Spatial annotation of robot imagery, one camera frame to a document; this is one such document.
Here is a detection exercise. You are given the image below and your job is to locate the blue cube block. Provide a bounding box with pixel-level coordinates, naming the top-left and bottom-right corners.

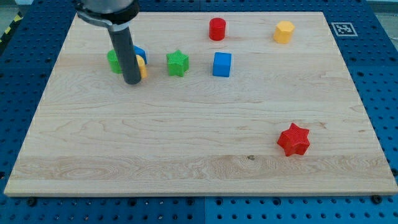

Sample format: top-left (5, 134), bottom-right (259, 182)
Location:
top-left (213, 52), bottom-right (232, 77)

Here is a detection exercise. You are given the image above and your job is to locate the yellow hexagon block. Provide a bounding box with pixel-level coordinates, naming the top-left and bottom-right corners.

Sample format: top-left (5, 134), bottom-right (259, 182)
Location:
top-left (273, 21), bottom-right (295, 44)

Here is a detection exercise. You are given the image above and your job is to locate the light wooden board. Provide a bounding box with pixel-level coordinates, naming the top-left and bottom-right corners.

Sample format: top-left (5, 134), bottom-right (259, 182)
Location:
top-left (4, 12), bottom-right (397, 197)

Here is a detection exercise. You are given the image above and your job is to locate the green star block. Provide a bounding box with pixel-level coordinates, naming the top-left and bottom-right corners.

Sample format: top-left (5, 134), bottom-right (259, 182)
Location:
top-left (166, 50), bottom-right (189, 77)

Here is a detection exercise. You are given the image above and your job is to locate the yellow block beside rod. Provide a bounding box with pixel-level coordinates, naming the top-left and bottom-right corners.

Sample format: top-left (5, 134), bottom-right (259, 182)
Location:
top-left (136, 55), bottom-right (147, 78)

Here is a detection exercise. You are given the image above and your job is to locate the blue block behind rod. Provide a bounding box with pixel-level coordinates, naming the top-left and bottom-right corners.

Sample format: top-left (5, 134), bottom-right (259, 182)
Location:
top-left (134, 45), bottom-right (147, 64)

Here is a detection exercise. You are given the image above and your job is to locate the red cylinder block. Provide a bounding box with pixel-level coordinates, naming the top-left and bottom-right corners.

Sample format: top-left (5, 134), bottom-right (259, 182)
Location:
top-left (208, 17), bottom-right (226, 41)

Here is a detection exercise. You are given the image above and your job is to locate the red star block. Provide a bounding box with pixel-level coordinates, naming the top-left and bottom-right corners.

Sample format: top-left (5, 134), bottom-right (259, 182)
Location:
top-left (277, 123), bottom-right (310, 157)

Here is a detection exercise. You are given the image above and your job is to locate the green cylinder block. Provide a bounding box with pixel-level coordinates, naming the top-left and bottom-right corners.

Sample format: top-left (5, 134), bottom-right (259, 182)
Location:
top-left (106, 49), bottom-right (122, 74)

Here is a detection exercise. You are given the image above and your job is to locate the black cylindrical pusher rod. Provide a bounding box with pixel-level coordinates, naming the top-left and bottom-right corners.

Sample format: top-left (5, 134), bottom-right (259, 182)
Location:
top-left (108, 27), bottom-right (141, 85)

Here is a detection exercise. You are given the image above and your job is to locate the white fiducial marker tag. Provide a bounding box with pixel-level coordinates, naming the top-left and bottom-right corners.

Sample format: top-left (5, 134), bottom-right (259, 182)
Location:
top-left (331, 22), bottom-right (358, 37)

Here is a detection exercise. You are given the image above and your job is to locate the black yellow hazard tape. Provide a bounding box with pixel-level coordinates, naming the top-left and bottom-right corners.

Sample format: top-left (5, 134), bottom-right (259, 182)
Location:
top-left (1, 11), bottom-right (24, 45)

